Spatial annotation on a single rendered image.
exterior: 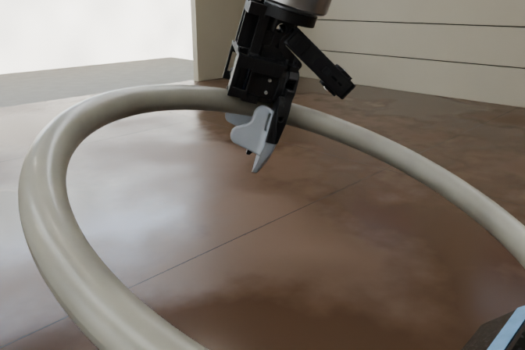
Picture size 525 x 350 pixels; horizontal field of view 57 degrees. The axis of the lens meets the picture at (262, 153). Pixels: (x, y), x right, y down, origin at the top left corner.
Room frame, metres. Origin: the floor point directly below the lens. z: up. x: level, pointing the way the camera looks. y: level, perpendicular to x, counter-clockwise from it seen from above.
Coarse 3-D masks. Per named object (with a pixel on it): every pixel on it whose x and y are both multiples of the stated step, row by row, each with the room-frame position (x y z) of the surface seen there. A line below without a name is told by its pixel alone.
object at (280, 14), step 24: (240, 24) 0.61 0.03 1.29; (264, 24) 0.58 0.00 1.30; (288, 24) 0.59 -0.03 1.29; (312, 24) 0.59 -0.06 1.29; (240, 48) 0.60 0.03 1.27; (264, 48) 0.59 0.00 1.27; (288, 48) 0.62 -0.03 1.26; (240, 72) 0.58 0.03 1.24; (264, 72) 0.58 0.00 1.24; (288, 72) 0.59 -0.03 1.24; (240, 96) 0.58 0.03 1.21; (264, 96) 0.59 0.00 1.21
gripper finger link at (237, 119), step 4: (228, 112) 0.65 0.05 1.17; (228, 116) 0.65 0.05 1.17; (232, 116) 0.65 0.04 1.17; (236, 116) 0.65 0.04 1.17; (240, 116) 0.65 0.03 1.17; (244, 116) 0.65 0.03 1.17; (248, 116) 0.65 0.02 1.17; (228, 120) 0.65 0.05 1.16; (232, 120) 0.65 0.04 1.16; (236, 120) 0.65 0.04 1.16; (240, 120) 0.65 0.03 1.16; (244, 120) 0.65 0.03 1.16; (248, 120) 0.65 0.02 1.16; (236, 124) 0.65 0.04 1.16; (240, 124) 0.65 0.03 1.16; (248, 152) 0.65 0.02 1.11
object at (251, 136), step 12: (264, 108) 0.59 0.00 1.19; (252, 120) 0.59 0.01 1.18; (264, 120) 0.59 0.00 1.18; (240, 132) 0.58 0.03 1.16; (252, 132) 0.59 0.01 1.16; (264, 132) 0.59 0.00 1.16; (240, 144) 0.58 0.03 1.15; (252, 144) 0.59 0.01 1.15; (264, 144) 0.58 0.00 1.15; (264, 156) 0.59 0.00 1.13; (252, 168) 0.60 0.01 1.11
